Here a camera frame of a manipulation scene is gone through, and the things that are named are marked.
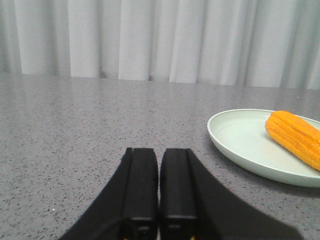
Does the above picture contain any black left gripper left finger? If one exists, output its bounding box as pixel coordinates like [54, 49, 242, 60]
[61, 147, 158, 240]

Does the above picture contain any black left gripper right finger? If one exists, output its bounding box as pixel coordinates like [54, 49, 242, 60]
[159, 148, 303, 240]

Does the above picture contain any orange corn cob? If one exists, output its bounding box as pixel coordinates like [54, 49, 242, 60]
[265, 110, 320, 170]

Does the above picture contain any pale green plate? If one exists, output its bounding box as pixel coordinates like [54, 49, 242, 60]
[207, 109, 320, 188]

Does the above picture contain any white pleated curtain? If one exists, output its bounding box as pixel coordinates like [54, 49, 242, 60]
[0, 0, 320, 90]

